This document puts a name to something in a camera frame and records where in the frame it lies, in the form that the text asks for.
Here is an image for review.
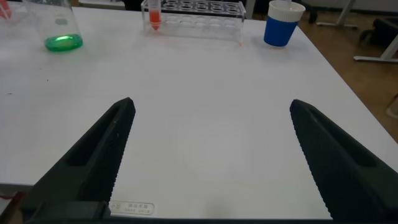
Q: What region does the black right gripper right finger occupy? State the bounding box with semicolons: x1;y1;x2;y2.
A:
289;98;398;224

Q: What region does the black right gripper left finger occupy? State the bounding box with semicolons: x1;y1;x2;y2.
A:
18;96;137;224

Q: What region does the glass beaker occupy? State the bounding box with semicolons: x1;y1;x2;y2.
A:
23;0;84;53

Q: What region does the orange pigment test tube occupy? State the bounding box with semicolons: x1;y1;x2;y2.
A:
147;0;162;31
0;0;13;21

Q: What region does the clear plastic test tube rack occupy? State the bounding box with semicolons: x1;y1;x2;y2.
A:
141;0;247;43
0;1;43;30

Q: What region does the white table label sticker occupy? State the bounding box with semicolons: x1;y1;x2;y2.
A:
108;200;155;216

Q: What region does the white height-adjustable desk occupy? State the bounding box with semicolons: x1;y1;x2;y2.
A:
316;0;398;65

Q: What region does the blue paper cup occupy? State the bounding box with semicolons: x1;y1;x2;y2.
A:
263;0;307;48

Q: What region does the black display stand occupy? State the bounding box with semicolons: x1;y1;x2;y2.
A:
306;2;318;23

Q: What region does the black office chair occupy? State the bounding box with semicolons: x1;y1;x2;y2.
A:
123;0;144;12

